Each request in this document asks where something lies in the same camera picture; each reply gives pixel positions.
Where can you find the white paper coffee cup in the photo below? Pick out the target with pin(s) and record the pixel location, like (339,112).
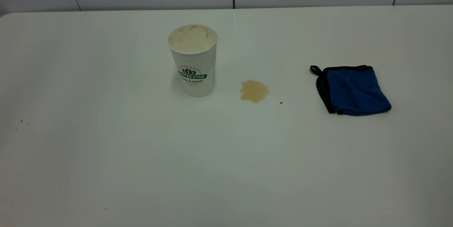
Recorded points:
(193,64)

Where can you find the blue cloth with black trim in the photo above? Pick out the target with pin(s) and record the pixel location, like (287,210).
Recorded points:
(354,91)

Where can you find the light brown coffee spill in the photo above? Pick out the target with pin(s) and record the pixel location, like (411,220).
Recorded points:
(254,91)

